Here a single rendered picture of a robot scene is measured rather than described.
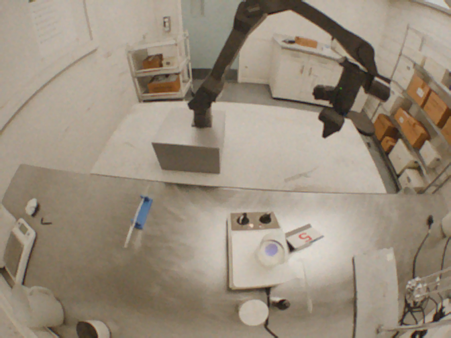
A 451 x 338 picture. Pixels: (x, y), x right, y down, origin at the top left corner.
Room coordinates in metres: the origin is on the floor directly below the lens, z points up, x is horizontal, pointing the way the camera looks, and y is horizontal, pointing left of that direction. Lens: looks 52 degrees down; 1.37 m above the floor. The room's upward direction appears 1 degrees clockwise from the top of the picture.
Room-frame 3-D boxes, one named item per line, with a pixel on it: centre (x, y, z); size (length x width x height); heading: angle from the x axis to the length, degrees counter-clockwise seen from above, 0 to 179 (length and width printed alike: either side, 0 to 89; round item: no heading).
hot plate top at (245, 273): (0.06, -0.08, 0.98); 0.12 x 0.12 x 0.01; 2
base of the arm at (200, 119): (0.47, 0.07, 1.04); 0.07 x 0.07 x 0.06; 89
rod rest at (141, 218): (0.19, 0.24, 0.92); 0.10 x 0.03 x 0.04; 173
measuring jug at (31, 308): (-0.20, 0.52, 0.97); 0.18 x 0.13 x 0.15; 147
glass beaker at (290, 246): (0.07, -0.09, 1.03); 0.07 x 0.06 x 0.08; 87
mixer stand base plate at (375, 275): (-0.11, -0.47, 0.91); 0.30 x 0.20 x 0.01; 176
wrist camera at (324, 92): (0.39, -0.25, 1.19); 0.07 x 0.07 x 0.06; 48
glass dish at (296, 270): (0.04, -0.19, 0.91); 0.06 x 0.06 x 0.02
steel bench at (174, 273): (-0.05, 0.01, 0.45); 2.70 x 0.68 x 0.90; 86
